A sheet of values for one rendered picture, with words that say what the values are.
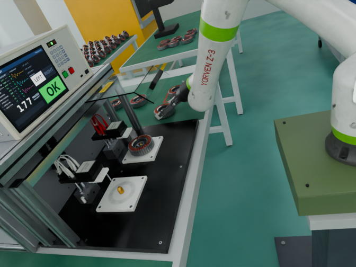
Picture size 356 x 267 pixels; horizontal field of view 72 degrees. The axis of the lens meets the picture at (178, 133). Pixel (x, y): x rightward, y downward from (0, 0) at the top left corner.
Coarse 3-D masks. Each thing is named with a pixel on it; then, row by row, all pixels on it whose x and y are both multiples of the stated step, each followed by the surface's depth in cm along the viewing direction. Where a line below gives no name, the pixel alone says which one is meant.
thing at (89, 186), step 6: (84, 186) 91; (90, 186) 91; (96, 186) 94; (78, 192) 89; (84, 192) 88; (90, 192) 91; (96, 192) 94; (78, 198) 90; (84, 198) 89; (90, 198) 90
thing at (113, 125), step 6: (108, 126) 103; (114, 126) 101; (120, 126) 101; (126, 126) 105; (96, 132) 107; (108, 132) 101; (114, 132) 100; (120, 132) 101; (126, 132) 102; (96, 138) 104; (102, 138) 104; (108, 138) 103
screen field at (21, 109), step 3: (27, 99) 72; (30, 99) 73; (21, 102) 70; (24, 102) 71; (27, 102) 72; (30, 102) 73; (33, 102) 74; (18, 105) 69; (21, 105) 70; (24, 105) 71; (27, 105) 72; (30, 105) 73; (18, 108) 69; (21, 108) 70; (24, 108) 71; (27, 108) 72; (21, 111) 70
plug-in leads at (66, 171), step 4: (60, 156) 84; (64, 156) 85; (68, 156) 84; (56, 160) 81; (68, 160) 83; (72, 160) 85; (56, 164) 83; (68, 164) 87; (72, 164) 84; (76, 164) 86; (64, 168) 84; (72, 168) 87; (76, 168) 85; (60, 172) 86; (64, 172) 87; (68, 172) 83; (60, 176) 85; (64, 176) 86; (68, 176) 86; (72, 176) 84
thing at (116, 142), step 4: (116, 140) 111; (108, 144) 111; (112, 144) 110; (116, 144) 110; (120, 144) 113; (104, 148) 109; (108, 148) 108; (112, 148) 107; (116, 148) 109; (120, 148) 112; (104, 152) 108; (108, 152) 108; (112, 152) 107; (116, 152) 109; (120, 152) 112; (108, 156) 109; (112, 156) 109; (116, 156) 109
